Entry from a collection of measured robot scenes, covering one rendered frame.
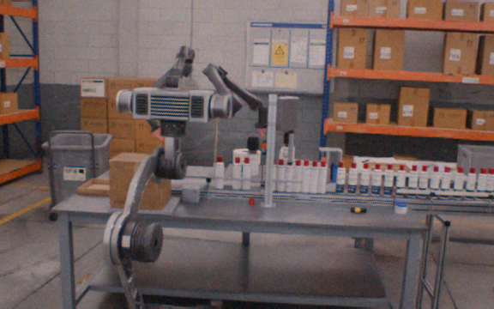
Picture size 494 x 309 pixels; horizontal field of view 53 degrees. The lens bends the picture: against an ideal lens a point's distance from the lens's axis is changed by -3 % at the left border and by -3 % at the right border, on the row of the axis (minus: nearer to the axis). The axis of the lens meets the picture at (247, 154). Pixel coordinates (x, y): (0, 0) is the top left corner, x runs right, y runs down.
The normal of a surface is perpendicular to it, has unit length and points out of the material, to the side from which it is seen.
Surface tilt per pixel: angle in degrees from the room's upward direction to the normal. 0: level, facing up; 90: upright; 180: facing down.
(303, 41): 87
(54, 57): 90
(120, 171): 90
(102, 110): 90
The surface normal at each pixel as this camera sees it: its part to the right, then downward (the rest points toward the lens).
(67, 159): 0.14, 0.25
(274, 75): -0.18, 0.18
